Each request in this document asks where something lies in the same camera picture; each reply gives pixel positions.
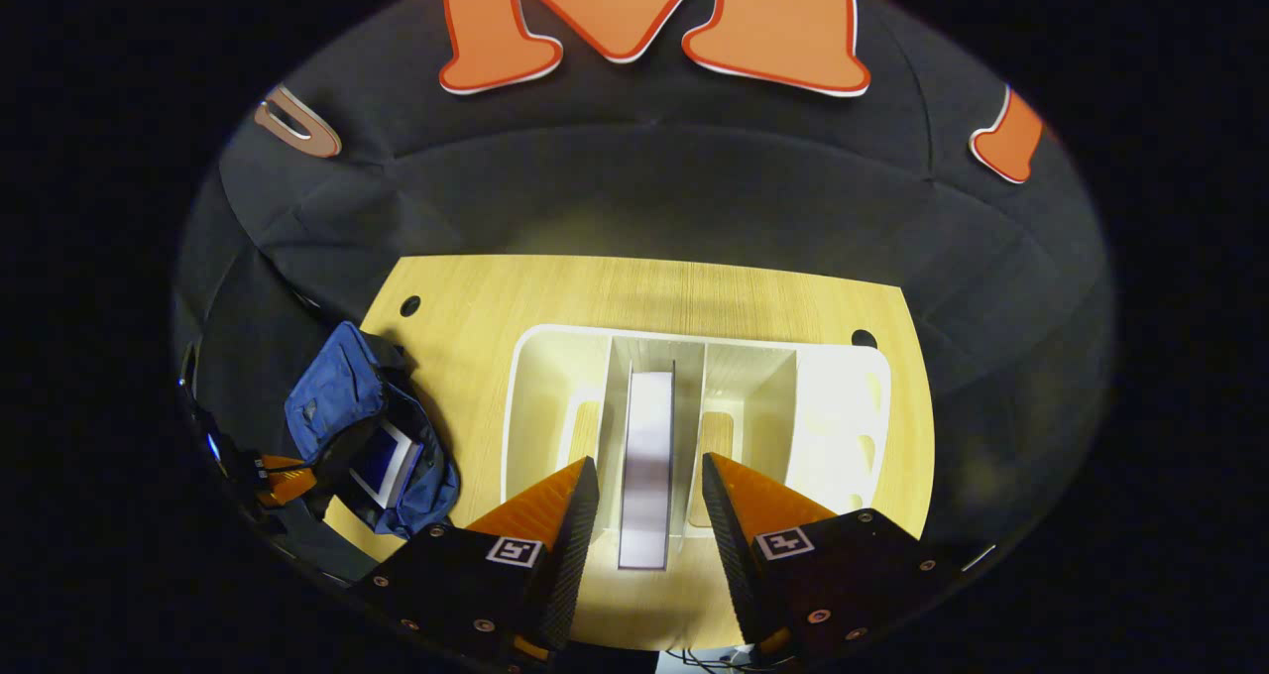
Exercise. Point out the blue cover book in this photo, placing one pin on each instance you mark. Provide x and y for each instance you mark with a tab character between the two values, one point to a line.
382	461

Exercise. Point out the white spine book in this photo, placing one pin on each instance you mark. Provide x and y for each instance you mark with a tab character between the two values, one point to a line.
646	456

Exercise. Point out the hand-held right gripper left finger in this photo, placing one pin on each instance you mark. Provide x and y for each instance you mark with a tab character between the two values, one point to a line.
575	565

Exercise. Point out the cream bookshelf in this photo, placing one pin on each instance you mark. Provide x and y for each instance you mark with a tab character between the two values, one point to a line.
843	406

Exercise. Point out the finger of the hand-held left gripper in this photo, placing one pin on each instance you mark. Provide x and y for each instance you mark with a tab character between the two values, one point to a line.
288	481

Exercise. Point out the blue schoolbag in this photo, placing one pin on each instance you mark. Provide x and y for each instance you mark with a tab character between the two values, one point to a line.
332	396

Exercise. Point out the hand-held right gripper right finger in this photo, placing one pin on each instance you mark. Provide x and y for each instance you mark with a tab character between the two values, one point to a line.
734	565

